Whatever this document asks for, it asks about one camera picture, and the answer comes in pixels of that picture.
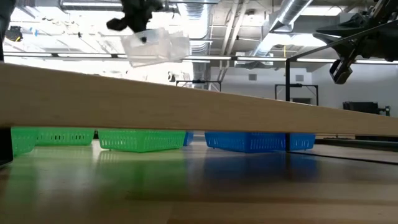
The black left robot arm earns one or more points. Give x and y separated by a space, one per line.
4 12

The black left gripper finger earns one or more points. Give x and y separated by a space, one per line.
141 25
119 24

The large black metal frame stand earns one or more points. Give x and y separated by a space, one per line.
297 85

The wooden shelf with black frame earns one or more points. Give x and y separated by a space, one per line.
186 105

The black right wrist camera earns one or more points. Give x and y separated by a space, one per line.
342 71

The clear plastic bin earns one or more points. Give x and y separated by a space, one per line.
161 46

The green plastic slotted basket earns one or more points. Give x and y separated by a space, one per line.
65 137
141 140
23 140

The small black metal frame stand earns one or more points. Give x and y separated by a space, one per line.
199 81

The silver spiral ceiling duct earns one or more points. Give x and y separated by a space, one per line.
289 15

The blue plastic slotted basket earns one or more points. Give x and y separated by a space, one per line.
188 138
301 142
245 142

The silver vertical duct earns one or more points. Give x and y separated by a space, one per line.
199 37

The black aluminium table frame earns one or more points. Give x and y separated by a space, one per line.
357 144

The black background equipment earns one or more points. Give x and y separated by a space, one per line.
360 107

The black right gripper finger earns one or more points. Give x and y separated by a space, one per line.
345 26
343 46

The black ceiling device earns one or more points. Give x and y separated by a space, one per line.
14 33

